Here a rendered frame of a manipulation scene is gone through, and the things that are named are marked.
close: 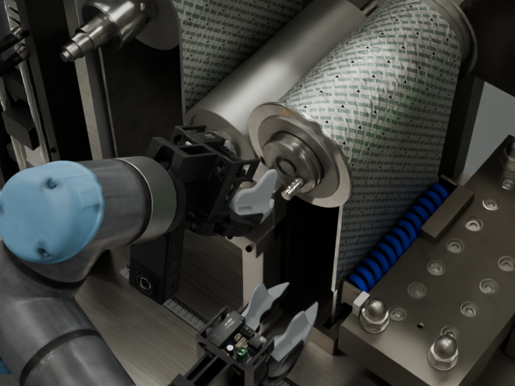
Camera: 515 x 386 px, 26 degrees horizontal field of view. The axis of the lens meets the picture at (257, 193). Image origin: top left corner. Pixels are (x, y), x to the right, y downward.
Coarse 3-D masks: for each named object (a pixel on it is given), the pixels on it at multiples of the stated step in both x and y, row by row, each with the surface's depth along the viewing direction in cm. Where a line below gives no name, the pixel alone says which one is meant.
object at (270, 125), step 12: (420, 0) 134; (444, 12) 133; (456, 36) 134; (264, 120) 126; (276, 120) 124; (288, 120) 123; (264, 132) 127; (300, 132) 122; (312, 144) 122; (324, 156) 122; (324, 168) 124; (336, 168) 123; (324, 180) 125; (336, 180) 124; (312, 192) 129; (324, 192) 127
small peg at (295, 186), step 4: (296, 180) 125; (300, 180) 125; (292, 184) 124; (296, 184) 124; (300, 184) 125; (304, 184) 125; (284, 188) 124; (288, 188) 124; (292, 188) 124; (296, 188) 124; (300, 188) 125; (284, 192) 124; (288, 192) 124; (292, 192) 124; (296, 192) 124; (284, 196) 124; (288, 196) 124; (292, 196) 124; (288, 200) 125
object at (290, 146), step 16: (272, 144) 124; (288, 144) 123; (304, 144) 123; (272, 160) 127; (288, 160) 125; (304, 160) 123; (288, 176) 127; (304, 176) 124; (320, 176) 125; (304, 192) 127
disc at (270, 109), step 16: (256, 112) 126; (272, 112) 124; (288, 112) 122; (256, 128) 128; (320, 128) 120; (256, 144) 131; (336, 144) 120; (336, 160) 122; (352, 176) 123; (336, 192) 126
